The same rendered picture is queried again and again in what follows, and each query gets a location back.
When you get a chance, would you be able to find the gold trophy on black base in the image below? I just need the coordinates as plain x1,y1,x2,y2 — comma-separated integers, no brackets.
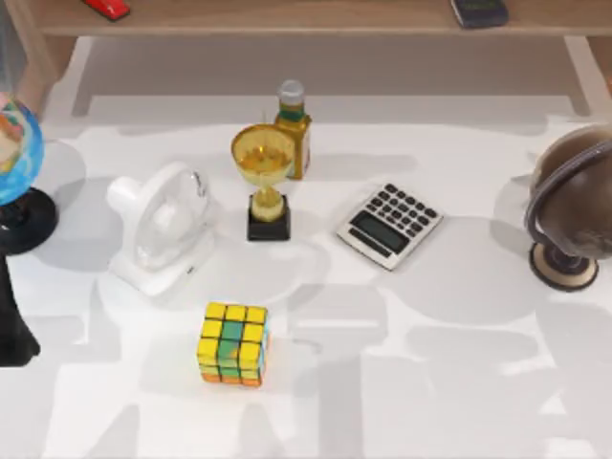
230,123,295,243

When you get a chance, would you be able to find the silver calculator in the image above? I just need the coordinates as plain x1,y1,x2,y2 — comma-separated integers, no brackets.
335,182,445,272

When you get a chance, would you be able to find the yellow bottle with grey cap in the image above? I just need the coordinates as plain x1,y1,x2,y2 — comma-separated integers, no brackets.
273,79,313,182

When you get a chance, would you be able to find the yellow and green puzzle cube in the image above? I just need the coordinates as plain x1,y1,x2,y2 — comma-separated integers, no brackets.
197,301,272,389

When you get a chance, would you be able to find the white desk fan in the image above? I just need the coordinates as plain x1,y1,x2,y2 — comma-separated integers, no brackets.
105,161,216,297

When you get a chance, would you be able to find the wooden shelf unit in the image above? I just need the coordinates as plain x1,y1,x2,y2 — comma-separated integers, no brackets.
3,0,612,120

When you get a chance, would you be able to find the brown globe on stand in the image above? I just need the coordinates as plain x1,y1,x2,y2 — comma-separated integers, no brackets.
524,124,612,293

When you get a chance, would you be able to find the dark blue calculator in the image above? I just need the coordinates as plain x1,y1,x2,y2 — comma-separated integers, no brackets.
450,0,510,30

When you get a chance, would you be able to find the red toy car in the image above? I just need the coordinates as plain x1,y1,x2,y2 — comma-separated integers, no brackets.
81,0,132,22

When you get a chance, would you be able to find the blue globe on black stand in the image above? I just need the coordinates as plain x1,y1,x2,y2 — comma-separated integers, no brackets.
0,91,59,253

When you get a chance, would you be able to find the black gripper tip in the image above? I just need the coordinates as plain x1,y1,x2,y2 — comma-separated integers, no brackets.
0,248,41,368

